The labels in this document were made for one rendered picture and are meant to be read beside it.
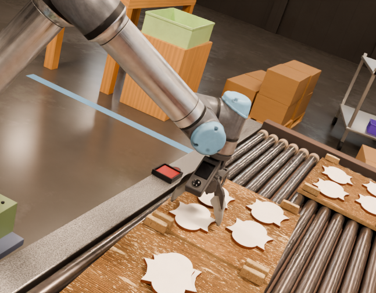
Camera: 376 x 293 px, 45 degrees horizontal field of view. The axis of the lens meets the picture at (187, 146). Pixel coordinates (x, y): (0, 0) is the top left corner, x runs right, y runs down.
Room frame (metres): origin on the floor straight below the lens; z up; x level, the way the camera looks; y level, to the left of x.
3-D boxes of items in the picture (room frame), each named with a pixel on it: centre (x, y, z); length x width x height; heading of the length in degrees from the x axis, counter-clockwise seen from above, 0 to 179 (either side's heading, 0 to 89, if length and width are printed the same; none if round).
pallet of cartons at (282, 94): (5.02, -0.68, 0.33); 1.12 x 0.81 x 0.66; 163
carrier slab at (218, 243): (1.16, -0.18, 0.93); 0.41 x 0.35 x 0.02; 163
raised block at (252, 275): (0.90, -0.24, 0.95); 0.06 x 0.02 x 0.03; 73
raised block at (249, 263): (0.93, -0.25, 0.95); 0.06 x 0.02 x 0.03; 73
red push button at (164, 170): (1.31, 0.04, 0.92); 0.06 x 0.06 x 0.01; 69
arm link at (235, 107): (1.10, -0.08, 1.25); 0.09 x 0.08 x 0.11; 108
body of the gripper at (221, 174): (1.11, -0.08, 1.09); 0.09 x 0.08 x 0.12; 162
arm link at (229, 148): (1.10, -0.08, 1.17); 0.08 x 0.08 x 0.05
